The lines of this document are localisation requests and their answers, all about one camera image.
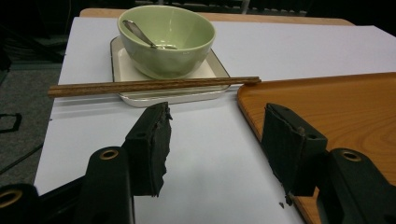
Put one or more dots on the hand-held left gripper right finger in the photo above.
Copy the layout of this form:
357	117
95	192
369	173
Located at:
289	149

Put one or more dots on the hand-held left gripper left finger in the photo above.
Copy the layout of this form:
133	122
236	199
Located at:
149	149

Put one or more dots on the brown wooden chopstick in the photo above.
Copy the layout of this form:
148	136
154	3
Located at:
124	89
140	83

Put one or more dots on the brown wooden tray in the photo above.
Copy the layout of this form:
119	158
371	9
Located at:
342	109

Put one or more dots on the white square plate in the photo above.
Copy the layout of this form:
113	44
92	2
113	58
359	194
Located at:
124	70

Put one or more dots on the light green ceramic bowl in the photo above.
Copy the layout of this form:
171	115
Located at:
186	53

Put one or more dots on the metal spoon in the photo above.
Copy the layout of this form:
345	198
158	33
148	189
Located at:
138	31

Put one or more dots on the white table cover sheet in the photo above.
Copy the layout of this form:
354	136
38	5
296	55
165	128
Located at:
202	149

